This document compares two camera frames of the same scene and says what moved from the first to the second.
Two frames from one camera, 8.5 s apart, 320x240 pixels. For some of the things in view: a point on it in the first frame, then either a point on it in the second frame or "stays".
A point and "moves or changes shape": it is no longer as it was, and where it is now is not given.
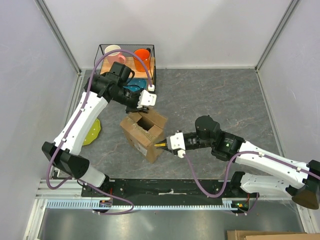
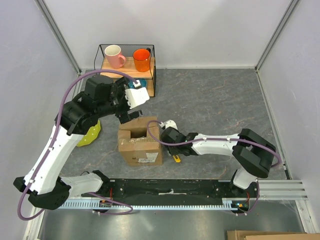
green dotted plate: [93, 132] stays
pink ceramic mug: [116, 56] stays
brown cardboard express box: [144, 130] moves or changes shape
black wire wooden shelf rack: [139, 58] stays
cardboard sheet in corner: [245, 235] stays
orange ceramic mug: [144, 54] stays
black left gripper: [135, 109] -> [124, 116]
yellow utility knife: [163, 144] -> [177, 160]
